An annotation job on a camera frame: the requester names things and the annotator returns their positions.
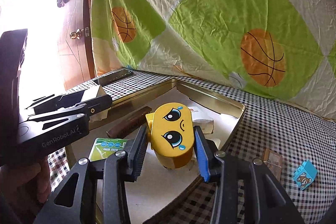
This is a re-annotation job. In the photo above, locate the dark brown wooden bar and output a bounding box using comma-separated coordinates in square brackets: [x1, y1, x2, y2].
[106, 106, 152, 139]

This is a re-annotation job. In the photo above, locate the brown framed picture box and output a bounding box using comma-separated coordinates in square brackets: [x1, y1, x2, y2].
[262, 148, 283, 181]

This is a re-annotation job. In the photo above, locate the green floss pick box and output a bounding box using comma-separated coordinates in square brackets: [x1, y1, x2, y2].
[88, 138, 128, 162]

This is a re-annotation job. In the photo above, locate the blue bear toy block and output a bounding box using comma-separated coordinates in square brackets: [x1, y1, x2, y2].
[293, 160, 318, 190]

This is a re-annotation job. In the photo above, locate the yellow face toy block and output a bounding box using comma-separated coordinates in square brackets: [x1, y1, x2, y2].
[146, 102, 195, 169]

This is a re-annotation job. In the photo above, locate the white cardboard box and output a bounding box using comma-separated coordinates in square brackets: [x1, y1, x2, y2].
[188, 106, 214, 135]

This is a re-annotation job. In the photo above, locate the left hand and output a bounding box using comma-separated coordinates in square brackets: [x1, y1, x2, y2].
[1, 157, 51, 211]

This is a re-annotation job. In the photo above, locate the black smartphone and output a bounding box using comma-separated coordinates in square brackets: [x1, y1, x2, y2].
[93, 69, 133, 86]

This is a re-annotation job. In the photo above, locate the brass door knob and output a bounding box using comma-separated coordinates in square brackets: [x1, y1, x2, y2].
[70, 27, 90, 40]

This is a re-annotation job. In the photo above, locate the checkered tablecloth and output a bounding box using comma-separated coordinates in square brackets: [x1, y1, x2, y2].
[48, 71, 335, 223]

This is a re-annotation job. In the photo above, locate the gold metal tin box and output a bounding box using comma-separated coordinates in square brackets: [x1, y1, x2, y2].
[66, 79, 245, 223]

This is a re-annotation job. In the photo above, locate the wooden door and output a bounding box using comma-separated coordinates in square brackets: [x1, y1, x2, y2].
[0, 0, 98, 109]

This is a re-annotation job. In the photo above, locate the basketball pattern quilt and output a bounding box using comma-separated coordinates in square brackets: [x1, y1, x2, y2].
[89, 0, 335, 119]

